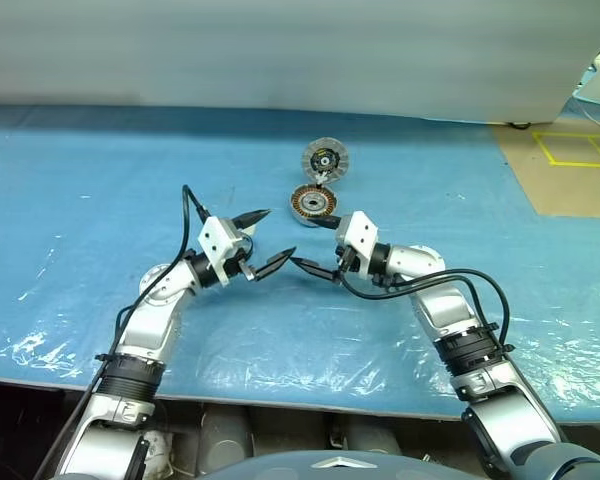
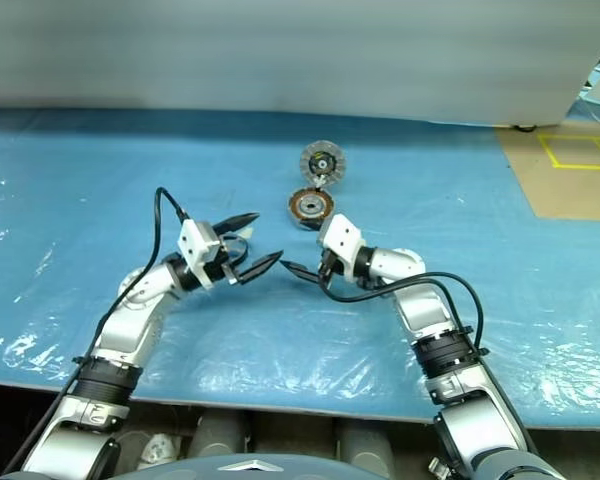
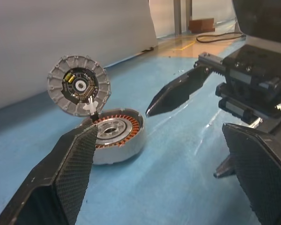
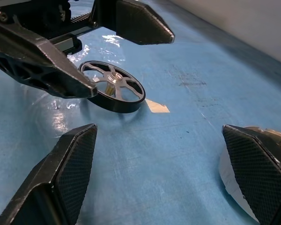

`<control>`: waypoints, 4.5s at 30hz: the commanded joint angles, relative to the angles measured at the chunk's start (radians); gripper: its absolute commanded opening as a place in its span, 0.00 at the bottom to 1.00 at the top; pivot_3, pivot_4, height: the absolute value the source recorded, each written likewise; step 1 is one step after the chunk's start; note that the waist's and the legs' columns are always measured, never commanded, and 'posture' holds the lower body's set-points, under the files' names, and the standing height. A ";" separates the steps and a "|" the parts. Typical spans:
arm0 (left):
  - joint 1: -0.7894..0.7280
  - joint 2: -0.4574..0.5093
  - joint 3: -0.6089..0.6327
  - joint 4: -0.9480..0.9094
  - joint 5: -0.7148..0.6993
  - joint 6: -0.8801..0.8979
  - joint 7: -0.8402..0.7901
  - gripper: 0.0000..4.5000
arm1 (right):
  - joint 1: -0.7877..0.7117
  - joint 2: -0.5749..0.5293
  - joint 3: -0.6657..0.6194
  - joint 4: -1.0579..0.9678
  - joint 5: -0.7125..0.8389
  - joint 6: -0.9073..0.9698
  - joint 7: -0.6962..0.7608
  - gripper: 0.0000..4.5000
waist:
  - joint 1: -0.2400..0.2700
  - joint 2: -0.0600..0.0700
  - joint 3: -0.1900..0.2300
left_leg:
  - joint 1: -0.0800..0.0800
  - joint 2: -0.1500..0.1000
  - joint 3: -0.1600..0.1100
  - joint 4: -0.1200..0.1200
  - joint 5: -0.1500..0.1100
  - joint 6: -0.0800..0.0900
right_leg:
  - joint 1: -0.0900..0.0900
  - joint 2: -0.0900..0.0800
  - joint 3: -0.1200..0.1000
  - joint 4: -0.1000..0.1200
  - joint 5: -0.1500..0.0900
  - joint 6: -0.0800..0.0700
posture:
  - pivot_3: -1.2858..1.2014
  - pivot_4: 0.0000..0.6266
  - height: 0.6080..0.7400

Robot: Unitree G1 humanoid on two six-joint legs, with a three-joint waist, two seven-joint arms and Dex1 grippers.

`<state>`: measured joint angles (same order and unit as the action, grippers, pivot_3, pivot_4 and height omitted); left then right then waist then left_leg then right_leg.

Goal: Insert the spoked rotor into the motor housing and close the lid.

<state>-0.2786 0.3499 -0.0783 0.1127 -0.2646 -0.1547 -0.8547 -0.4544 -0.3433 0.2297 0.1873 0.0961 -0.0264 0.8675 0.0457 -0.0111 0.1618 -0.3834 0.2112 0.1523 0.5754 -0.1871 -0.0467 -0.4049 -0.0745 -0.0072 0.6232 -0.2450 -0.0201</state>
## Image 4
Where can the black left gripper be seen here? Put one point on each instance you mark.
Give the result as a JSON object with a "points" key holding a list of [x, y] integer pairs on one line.
{"points": [[42, 16]]}

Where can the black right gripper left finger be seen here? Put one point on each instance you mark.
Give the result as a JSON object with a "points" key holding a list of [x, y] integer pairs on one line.
{"points": [[61, 178]]}

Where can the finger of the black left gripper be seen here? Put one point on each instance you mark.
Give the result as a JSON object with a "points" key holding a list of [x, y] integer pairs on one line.
{"points": [[140, 23]]}

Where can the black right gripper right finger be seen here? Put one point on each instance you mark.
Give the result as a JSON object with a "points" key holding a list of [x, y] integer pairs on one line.
{"points": [[257, 173]]}

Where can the silver motor stator copper windings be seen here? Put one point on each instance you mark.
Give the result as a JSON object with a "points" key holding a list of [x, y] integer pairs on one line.
{"points": [[227, 185]]}

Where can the black rimmed silver rotor wheel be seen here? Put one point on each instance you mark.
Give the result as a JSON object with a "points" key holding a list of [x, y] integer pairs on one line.
{"points": [[114, 78]]}

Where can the small white tape piece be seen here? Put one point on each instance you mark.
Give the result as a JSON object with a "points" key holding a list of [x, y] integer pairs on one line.
{"points": [[158, 107]]}

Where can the white backdrop board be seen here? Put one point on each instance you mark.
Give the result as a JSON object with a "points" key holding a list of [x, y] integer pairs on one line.
{"points": [[248, 23]]}

